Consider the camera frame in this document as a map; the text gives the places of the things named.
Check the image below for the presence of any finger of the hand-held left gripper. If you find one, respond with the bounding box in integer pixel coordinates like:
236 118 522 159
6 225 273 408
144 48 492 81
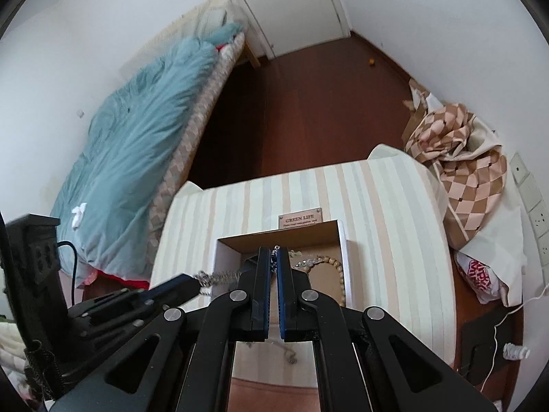
71 272 203 336

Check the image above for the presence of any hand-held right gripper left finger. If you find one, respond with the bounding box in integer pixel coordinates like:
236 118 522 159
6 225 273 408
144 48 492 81
60 247 272 412

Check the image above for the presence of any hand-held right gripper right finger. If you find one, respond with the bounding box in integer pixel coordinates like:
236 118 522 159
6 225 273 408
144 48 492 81
277 247 494 412

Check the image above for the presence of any silver chain necklace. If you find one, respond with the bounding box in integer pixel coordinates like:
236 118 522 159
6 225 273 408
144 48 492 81
194 244 281 298

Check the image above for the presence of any white jewelry box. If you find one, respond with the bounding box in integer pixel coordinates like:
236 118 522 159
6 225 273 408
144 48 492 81
213 219 355 310

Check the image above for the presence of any red cloth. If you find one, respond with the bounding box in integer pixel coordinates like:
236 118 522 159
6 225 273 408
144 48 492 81
81 265 151 291

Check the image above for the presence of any small brown label plate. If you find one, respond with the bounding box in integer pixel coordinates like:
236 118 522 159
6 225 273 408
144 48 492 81
278 211 324 229

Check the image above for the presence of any white tissue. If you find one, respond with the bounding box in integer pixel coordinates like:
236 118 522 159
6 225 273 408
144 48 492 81
71 202 89 229

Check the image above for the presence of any pile of light clothes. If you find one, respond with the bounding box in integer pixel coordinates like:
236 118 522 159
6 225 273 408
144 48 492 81
0 314 41 401

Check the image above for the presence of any striped fabric cover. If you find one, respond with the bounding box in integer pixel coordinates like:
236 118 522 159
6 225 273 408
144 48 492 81
148 144 458 412

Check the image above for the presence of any teal blanket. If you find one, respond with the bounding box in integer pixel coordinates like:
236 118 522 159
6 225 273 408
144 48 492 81
49 23 246 283

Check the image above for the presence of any white plastic bag red print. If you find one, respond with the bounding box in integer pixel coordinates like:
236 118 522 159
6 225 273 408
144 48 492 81
454 250 512 308

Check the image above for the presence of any black bag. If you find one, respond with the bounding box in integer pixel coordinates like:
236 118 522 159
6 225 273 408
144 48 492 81
454 308 526 388

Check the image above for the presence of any checkered beige bedsheet pile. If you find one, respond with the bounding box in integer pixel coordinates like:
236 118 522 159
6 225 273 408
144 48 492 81
402 78 529 306

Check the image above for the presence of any small white charger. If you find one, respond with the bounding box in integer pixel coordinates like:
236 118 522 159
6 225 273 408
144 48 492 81
503 343 531 361

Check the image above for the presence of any wooden bed leg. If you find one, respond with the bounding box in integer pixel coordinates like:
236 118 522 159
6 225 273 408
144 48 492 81
244 39 261 69

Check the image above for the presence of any white door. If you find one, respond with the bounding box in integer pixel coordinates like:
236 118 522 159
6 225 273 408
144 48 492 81
213 0 353 59

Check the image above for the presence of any silver chain bracelet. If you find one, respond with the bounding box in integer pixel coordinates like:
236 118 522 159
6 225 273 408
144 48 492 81
288 248 327 270

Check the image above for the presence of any black cable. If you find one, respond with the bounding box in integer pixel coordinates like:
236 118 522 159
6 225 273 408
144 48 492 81
57 242 81 295

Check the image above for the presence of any wooden bead bracelet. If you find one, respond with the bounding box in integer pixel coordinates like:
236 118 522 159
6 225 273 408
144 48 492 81
305 256 346 306

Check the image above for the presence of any white cable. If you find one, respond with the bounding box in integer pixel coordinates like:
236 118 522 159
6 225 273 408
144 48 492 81
458 284 549 375

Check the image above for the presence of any white wall socket strip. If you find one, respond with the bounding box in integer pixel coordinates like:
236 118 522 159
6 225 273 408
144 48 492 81
510 151 549 267

